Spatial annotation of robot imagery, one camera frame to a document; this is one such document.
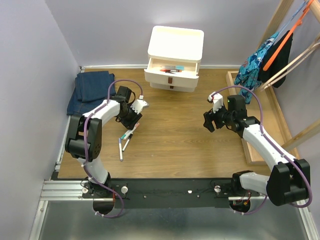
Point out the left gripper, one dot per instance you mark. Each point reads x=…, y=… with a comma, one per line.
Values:
x=130, y=124

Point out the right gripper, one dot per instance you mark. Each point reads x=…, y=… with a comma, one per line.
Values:
x=209, y=116

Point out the pink capped white marker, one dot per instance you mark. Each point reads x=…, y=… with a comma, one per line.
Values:
x=135, y=127

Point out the teal capped white marker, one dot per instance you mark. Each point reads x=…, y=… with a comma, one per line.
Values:
x=126, y=134

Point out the drawer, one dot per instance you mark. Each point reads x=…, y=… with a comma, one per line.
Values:
x=172, y=88
x=187, y=78

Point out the red gel pen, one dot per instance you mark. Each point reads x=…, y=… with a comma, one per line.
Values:
x=171, y=71

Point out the light blue highlighter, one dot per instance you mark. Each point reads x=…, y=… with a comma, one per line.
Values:
x=173, y=67

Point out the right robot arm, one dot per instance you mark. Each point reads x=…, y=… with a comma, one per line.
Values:
x=289, y=180

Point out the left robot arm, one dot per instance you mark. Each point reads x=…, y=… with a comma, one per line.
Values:
x=85, y=131

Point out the black capped white marker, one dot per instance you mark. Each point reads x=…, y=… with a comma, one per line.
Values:
x=127, y=142

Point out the purple capped white marker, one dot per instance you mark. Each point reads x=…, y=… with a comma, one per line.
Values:
x=120, y=149

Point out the folded blue jeans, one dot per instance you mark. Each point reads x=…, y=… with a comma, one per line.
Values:
x=91, y=88

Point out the blue patterned garment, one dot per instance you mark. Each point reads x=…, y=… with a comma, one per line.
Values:
x=248, y=73

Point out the white drawer unit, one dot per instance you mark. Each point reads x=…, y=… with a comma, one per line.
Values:
x=176, y=44

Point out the black garment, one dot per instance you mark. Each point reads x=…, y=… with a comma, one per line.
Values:
x=280, y=61

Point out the orange hanger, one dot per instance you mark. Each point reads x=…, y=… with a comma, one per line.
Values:
x=287, y=36

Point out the wooden clothes rack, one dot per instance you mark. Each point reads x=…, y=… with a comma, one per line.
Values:
x=293, y=114

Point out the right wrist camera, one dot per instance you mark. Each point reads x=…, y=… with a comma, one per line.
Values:
x=217, y=101

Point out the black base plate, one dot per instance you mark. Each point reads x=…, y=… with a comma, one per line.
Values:
x=169, y=193

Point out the aluminium rail frame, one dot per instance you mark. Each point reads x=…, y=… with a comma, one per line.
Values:
x=170, y=143

